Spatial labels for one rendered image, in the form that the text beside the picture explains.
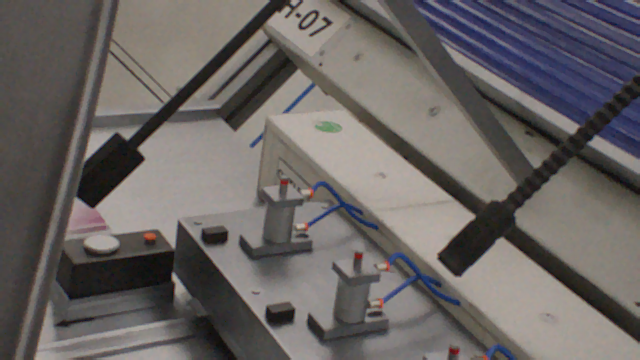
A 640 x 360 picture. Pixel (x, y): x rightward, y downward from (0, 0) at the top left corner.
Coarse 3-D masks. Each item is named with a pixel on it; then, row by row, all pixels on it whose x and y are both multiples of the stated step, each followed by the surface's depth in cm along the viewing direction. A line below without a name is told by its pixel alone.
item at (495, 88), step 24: (312, 0) 122; (360, 0) 111; (264, 24) 124; (288, 24) 121; (312, 24) 119; (336, 24) 117; (384, 24) 111; (312, 48) 117; (480, 72) 96; (504, 96) 94; (528, 96) 92; (528, 120) 95; (552, 120) 89; (600, 144) 85; (600, 168) 89; (624, 168) 84
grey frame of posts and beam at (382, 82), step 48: (336, 0) 119; (288, 48) 120; (336, 48) 115; (384, 48) 111; (240, 96) 126; (336, 96) 119; (384, 96) 107; (432, 96) 103; (432, 144) 100; (480, 144) 97; (528, 144) 94; (480, 192) 94; (576, 192) 88; (624, 192) 86; (528, 240) 91; (576, 240) 86; (624, 240) 84; (576, 288) 92; (624, 288) 82
